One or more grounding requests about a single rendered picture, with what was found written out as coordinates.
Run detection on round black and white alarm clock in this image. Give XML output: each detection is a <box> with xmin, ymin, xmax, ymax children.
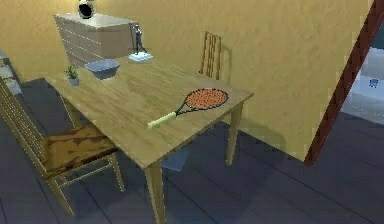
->
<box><xmin>77</xmin><ymin>0</ymin><xmax>97</xmax><ymax>20</ymax></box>

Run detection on orange tennis racket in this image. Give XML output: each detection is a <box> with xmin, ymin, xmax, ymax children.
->
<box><xmin>147</xmin><ymin>87</ymin><xmax>230</xmax><ymax>130</ymax></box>

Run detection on wooden slat-back chair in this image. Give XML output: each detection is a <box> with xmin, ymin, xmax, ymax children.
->
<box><xmin>199</xmin><ymin>31</ymin><xmax>223</xmax><ymax>81</ymax></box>

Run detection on light wooden dining table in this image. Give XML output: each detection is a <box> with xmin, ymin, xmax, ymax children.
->
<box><xmin>44</xmin><ymin>54</ymin><xmax>254</xmax><ymax>224</ymax></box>

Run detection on dark figurine on white base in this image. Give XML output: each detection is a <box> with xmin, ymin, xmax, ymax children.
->
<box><xmin>128</xmin><ymin>23</ymin><xmax>154</xmax><ymax>63</ymax></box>

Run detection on grey square bowl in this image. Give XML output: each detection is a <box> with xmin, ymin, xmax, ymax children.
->
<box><xmin>84</xmin><ymin>58</ymin><xmax>121</xmax><ymax>80</ymax></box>

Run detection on beige chest of drawers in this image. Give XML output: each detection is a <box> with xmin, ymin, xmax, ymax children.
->
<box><xmin>54</xmin><ymin>13</ymin><xmax>140</xmax><ymax>69</ymax></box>

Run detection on small green potted plant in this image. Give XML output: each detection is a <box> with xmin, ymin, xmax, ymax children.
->
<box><xmin>64</xmin><ymin>64</ymin><xmax>81</xmax><ymax>87</ymax></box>

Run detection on wooden chair with brown seat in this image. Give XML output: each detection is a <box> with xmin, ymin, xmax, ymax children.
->
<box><xmin>0</xmin><ymin>77</ymin><xmax>126</xmax><ymax>218</ymax></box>

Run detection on grey shelf unit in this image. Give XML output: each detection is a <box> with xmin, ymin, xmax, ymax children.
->
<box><xmin>0</xmin><ymin>49</ymin><xmax>24</xmax><ymax>98</ymax></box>

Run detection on dark red door frame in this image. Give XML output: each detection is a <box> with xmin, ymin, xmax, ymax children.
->
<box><xmin>303</xmin><ymin>0</ymin><xmax>384</xmax><ymax>167</ymax></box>

